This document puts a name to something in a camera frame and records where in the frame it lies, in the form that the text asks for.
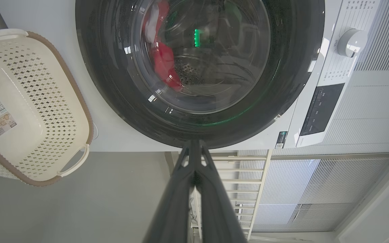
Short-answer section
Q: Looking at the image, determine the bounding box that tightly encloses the cream laundry basket brown rim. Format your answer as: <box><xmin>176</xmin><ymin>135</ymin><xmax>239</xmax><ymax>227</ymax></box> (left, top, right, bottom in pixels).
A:
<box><xmin>0</xmin><ymin>29</ymin><xmax>94</xmax><ymax>187</ymax></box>

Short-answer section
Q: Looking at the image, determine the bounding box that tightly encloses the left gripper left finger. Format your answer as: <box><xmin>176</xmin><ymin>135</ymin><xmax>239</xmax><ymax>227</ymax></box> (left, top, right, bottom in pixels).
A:
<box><xmin>143</xmin><ymin>140</ymin><xmax>195</xmax><ymax>243</ymax></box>

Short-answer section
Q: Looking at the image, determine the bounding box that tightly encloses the black washer display panel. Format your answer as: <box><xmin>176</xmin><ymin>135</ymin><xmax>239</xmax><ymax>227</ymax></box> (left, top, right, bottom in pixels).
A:
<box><xmin>300</xmin><ymin>83</ymin><xmax>345</xmax><ymax>136</ymax></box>

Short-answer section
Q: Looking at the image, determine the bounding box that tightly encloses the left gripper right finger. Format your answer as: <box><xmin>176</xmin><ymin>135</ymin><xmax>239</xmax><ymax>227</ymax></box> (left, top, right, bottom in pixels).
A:
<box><xmin>194</xmin><ymin>139</ymin><xmax>248</xmax><ymax>243</ymax></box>

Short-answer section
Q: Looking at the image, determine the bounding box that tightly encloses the small QR code sticker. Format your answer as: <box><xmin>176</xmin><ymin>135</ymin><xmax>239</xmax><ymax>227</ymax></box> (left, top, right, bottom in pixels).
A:
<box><xmin>276</xmin><ymin>132</ymin><xmax>288</xmax><ymax>149</ymax></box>

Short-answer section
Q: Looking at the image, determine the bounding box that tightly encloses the white washing machine dial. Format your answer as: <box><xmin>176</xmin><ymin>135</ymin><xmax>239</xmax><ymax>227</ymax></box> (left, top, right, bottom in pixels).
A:
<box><xmin>337</xmin><ymin>29</ymin><xmax>369</xmax><ymax>58</ymax></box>

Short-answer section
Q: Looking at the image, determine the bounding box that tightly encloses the white slatted metal rack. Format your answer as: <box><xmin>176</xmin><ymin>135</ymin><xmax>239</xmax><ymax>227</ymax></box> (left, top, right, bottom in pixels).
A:
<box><xmin>211</xmin><ymin>150</ymin><xmax>273</xmax><ymax>241</ymax></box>

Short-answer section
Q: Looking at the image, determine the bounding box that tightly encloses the black round washer door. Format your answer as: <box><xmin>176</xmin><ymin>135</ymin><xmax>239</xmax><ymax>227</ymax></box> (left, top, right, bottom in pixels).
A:
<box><xmin>75</xmin><ymin>0</ymin><xmax>326</xmax><ymax>150</ymax></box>

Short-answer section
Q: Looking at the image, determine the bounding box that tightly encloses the white front-load washing machine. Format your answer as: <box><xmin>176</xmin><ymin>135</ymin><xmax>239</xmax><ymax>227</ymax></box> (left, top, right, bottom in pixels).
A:
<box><xmin>0</xmin><ymin>0</ymin><xmax>382</xmax><ymax>152</ymax></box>

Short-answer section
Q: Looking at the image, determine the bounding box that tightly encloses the red and white garment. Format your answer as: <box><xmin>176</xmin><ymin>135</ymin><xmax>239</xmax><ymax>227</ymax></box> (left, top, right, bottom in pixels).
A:
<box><xmin>142</xmin><ymin>0</ymin><xmax>185</xmax><ymax>91</ymax></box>

